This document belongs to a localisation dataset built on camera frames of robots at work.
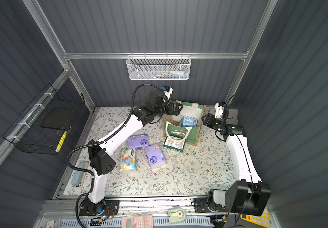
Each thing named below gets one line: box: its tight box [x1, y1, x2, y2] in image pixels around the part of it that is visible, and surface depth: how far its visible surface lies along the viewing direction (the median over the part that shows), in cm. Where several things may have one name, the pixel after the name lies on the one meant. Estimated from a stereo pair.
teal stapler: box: [71, 161, 89, 189], surface depth 83 cm
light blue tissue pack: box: [180, 115, 199, 127], surface depth 98 cm
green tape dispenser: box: [167, 207, 187, 224], surface depth 67 cm
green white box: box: [163, 135, 187, 153], surface depth 94 cm
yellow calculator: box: [240, 207, 271, 228], surface depth 71 cm
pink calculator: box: [121, 214, 154, 228], surface depth 70 cm
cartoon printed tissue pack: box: [119, 148, 137, 173], surface depth 86 cm
